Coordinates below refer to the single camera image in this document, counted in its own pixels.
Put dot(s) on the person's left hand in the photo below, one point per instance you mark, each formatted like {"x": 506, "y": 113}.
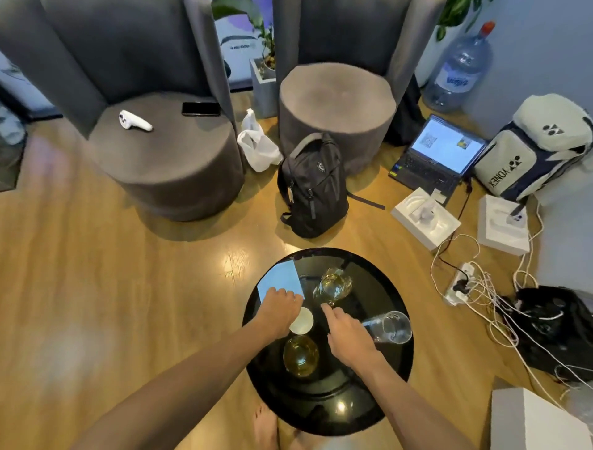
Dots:
{"x": 277, "y": 313}

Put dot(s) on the person's right hand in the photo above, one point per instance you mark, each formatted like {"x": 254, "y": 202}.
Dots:
{"x": 350, "y": 340}

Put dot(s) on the person's left fingers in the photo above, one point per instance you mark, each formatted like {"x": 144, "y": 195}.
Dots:
{"x": 283, "y": 294}

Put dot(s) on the light blue cloth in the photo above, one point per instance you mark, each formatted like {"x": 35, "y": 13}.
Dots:
{"x": 280, "y": 277}

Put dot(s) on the clear drinking glass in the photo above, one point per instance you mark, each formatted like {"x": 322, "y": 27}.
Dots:
{"x": 393, "y": 327}

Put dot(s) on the person's right forearm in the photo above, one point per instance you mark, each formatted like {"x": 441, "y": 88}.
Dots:
{"x": 412, "y": 412}

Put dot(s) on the person's left forearm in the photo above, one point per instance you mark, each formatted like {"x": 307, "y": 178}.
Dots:
{"x": 185, "y": 398}

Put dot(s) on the white round coaster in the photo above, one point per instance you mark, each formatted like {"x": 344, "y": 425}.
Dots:
{"x": 303, "y": 322}

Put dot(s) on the stemmed glass with yellow drink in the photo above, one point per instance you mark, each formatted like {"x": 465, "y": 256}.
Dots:
{"x": 333, "y": 284}

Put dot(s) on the round glass with yellow drink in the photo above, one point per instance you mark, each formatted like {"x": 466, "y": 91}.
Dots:
{"x": 301, "y": 356}

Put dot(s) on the black backpack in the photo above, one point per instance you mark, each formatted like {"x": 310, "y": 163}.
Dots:
{"x": 315, "y": 185}

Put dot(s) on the person's foot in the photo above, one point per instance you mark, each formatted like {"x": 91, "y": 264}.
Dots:
{"x": 265, "y": 429}

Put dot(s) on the white plastic bag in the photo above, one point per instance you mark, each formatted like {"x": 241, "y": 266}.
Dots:
{"x": 257, "y": 146}

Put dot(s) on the white charger adapter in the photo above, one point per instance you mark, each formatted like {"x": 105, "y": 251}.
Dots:
{"x": 425, "y": 212}

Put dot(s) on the white power strip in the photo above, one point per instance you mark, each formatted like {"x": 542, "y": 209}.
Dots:
{"x": 451, "y": 292}

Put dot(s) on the white foam packaging tray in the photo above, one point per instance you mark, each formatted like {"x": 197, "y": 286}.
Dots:
{"x": 440, "y": 232}
{"x": 495, "y": 234}

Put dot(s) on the grey high-back round chair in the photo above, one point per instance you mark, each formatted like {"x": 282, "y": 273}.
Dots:
{"x": 338, "y": 106}
{"x": 166, "y": 153}

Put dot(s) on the black smartphone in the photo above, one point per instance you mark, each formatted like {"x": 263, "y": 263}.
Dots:
{"x": 201, "y": 109}

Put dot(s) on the open black laptop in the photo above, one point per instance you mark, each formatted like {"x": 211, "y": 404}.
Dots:
{"x": 440, "y": 153}

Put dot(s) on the green plant in grey planter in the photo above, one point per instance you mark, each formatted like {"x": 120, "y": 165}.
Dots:
{"x": 265, "y": 69}

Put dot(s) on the white handheld controller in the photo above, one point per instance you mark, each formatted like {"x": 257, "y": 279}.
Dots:
{"x": 133, "y": 121}

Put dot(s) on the black plastic bag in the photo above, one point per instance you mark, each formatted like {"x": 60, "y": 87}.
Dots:
{"x": 560, "y": 329}

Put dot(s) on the white box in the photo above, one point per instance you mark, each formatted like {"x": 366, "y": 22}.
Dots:
{"x": 532, "y": 424}

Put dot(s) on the large clear water bottle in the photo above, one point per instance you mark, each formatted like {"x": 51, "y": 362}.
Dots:
{"x": 458, "y": 69}

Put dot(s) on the white and navy sports bag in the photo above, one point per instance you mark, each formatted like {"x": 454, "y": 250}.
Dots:
{"x": 532, "y": 148}

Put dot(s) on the green leafy plant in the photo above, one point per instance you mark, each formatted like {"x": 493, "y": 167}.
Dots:
{"x": 456, "y": 11}

